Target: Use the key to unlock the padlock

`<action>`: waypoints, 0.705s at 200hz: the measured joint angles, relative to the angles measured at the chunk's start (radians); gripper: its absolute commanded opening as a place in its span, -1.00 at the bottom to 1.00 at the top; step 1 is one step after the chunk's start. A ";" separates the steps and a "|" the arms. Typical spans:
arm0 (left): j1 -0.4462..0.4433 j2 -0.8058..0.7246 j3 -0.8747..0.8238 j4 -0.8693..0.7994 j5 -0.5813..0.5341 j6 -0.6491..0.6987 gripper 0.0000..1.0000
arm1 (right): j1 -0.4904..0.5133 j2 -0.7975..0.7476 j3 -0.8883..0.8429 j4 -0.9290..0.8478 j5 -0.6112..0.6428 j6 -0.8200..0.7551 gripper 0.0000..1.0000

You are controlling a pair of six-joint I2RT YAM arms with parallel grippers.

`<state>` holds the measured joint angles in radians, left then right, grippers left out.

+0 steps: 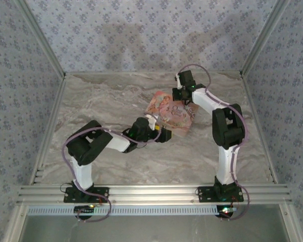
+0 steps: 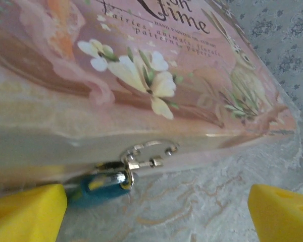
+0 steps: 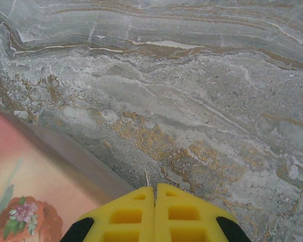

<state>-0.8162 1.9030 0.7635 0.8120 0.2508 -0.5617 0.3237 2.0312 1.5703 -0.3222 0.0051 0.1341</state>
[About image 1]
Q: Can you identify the aluminium front cross beam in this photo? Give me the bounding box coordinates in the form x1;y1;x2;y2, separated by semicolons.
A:
16;185;293;205

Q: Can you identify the grey metal panel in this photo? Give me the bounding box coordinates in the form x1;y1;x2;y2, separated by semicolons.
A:
21;214;291;242

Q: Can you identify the black controller board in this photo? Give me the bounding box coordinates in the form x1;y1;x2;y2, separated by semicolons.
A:
74;205;96;215
216;205;239;218

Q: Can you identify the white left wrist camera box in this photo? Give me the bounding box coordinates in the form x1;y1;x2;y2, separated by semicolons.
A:
145;113;160;127

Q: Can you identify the aluminium table back rail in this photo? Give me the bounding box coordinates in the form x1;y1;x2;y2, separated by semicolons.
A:
65;71;243;76

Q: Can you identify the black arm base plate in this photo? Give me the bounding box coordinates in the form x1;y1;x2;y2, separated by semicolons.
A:
196;186;244;203
63;187;110;203

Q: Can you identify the aluminium table side rail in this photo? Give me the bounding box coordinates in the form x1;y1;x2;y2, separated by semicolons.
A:
241;73;279;184
30;75;67;186

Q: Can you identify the white slotted cable duct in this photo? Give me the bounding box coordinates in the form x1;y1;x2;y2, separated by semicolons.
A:
27;205;224;216

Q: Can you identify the aluminium slanted frame post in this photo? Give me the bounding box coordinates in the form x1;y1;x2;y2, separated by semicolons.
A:
239;0;289;76
16;0;67;78

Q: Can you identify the aluminium lower frame post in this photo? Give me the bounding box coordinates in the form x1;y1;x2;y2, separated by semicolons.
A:
2;204;28;242
279;203;303;242

